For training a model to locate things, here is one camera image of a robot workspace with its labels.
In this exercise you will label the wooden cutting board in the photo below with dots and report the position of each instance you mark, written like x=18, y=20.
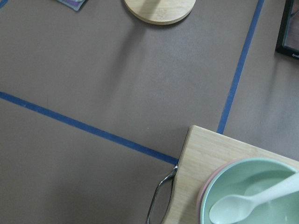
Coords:
x=203, y=155

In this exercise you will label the wooden mug tree stand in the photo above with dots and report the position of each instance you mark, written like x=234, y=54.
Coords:
x=160, y=12

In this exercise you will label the grey folded cloth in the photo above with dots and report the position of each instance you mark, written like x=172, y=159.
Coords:
x=73, y=4

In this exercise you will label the pink bowl under green bowl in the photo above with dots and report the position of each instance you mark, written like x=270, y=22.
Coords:
x=206, y=183

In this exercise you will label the white plastic spoon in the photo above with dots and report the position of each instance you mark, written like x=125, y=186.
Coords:
x=234, y=208

